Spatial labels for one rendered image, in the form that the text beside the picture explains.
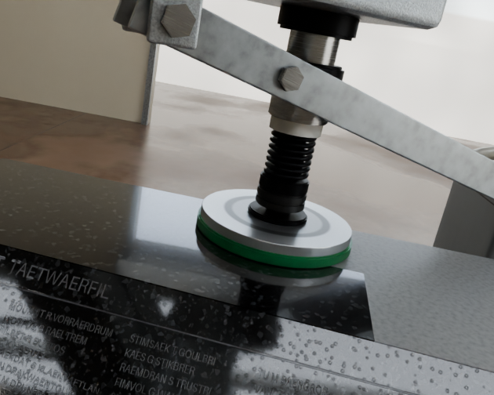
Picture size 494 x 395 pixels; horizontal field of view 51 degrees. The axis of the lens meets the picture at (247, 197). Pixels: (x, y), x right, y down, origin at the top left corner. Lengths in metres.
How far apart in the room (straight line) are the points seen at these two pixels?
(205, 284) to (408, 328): 0.22
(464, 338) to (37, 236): 0.48
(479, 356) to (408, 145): 0.29
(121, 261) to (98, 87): 5.11
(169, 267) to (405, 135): 0.35
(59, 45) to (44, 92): 0.51
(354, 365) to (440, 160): 0.35
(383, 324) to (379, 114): 0.27
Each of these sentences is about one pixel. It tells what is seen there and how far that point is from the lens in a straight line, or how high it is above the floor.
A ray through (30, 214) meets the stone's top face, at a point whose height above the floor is 0.87.
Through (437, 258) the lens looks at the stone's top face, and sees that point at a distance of 0.81.
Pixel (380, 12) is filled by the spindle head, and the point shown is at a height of 1.18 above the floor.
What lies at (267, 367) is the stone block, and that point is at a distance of 0.53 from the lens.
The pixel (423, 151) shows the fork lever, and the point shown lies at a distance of 0.75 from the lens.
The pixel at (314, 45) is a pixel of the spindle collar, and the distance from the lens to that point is 0.66.
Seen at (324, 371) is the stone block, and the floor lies 0.84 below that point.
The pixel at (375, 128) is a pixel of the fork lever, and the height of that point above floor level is 1.04.
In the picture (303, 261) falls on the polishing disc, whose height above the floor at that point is 0.88.
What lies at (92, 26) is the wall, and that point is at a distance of 5.65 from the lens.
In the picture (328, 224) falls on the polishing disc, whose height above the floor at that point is 0.90.
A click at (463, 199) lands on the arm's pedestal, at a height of 0.74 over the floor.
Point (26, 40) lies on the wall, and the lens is 5.90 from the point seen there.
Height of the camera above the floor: 1.14
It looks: 18 degrees down
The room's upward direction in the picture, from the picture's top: 11 degrees clockwise
